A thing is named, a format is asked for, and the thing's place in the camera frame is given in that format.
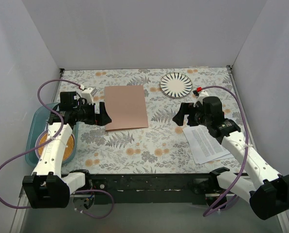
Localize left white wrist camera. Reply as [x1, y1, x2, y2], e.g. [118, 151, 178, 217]
[81, 87, 97, 105]

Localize pink file folder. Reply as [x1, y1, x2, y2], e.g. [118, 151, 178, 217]
[104, 85, 148, 131]

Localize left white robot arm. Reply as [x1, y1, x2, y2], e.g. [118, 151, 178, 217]
[22, 87, 112, 209]

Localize teal plastic tray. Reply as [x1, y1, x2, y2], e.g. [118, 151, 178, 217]
[25, 106, 79, 167]

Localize floral tablecloth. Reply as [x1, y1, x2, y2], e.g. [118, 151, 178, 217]
[59, 69, 241, 174]

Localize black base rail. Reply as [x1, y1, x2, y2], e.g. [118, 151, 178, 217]
[76, 173, 223, 205]

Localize printed paper sheet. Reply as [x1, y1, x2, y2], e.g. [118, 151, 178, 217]
[183, 126, 233, 164]

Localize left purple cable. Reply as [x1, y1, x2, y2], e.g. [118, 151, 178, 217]
[0, 79, 115, 219]

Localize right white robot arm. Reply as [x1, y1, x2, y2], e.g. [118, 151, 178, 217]
[173, 96, 289, 220]

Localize orange woven coaster dish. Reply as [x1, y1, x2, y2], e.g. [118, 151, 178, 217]
[35, 130, 76, 165]

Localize white plate blue stripes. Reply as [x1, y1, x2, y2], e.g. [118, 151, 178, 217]
[160, 72, 193, 99]

